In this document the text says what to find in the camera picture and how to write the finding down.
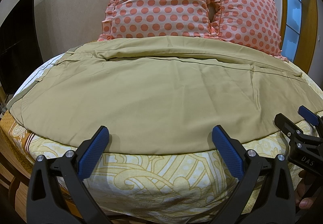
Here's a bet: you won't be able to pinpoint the right polka dot pillow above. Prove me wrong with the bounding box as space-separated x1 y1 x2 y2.
210 0 288 62

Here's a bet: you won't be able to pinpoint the khaki beige pants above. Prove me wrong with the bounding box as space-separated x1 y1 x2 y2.
9 36 322 155

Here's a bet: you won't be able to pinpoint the yellow paisley bed sheet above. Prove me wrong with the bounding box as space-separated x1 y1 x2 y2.
0 52 323 223

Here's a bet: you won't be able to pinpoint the person's right hand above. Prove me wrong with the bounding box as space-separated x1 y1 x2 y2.
295 170 317 210

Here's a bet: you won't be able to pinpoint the window with wooden frame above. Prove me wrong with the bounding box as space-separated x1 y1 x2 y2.
278 0 318 73

